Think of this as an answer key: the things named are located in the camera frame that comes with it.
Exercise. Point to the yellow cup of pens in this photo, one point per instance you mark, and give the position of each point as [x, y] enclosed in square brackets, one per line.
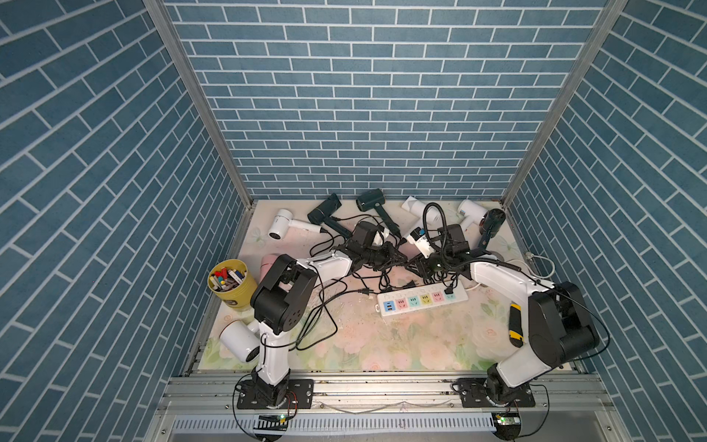
[233, 283]

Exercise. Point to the yellow black utility knife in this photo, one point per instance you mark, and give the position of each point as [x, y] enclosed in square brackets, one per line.
[515, 329]

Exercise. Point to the white wall cable connector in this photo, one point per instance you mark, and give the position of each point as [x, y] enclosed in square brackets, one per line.
[540, 266]

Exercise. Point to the dark green dryer centre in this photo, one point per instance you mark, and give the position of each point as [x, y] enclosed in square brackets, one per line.
[374, 200]

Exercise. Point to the large white dryer front left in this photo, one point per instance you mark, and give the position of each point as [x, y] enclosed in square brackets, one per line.
[242, 339]

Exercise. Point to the dark green dryer angled nozzle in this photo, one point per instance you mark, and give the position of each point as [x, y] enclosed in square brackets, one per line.
[323, 215]

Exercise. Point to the pink hair dryer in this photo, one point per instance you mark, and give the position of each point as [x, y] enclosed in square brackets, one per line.
[266, 263]

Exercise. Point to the white glossy hair dryer right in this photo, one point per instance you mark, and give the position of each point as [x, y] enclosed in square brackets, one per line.
[470, 213]

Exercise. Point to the white power strip coloured sockets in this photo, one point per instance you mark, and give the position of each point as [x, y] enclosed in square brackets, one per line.
[419, 298]

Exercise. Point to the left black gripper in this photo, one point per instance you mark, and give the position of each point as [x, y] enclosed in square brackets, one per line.
[388, 257]

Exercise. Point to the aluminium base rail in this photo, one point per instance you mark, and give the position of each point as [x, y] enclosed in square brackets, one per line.
[561, 406]

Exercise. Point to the white folding hair dryer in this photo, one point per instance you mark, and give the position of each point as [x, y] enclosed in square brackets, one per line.
[417, 208]

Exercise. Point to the white hair dryer far left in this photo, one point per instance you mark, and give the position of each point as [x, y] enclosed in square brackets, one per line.
[283, 222]

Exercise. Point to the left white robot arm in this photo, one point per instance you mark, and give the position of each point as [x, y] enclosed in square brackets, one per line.
[281, 298]

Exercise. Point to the dark green dryer right corner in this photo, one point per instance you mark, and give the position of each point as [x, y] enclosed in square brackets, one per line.
[490, 225]

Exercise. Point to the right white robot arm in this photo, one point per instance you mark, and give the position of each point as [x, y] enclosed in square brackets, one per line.
[549, 321]

